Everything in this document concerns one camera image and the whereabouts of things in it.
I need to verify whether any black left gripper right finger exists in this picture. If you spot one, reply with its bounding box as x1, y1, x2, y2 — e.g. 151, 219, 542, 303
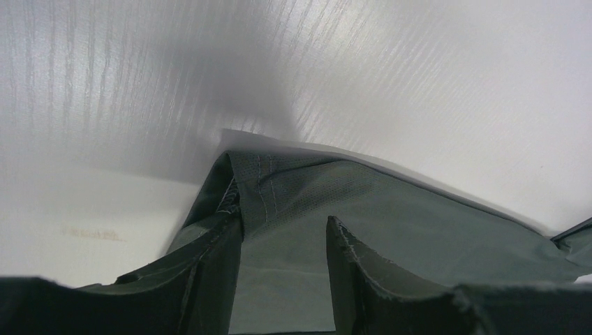
326, 216, 591, 334

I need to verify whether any dark grey t-shirt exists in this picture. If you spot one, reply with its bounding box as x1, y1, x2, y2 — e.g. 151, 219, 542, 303
171, 151, 591, 334

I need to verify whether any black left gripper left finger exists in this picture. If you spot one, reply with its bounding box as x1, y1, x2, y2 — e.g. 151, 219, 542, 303
1, 217, 243, 334

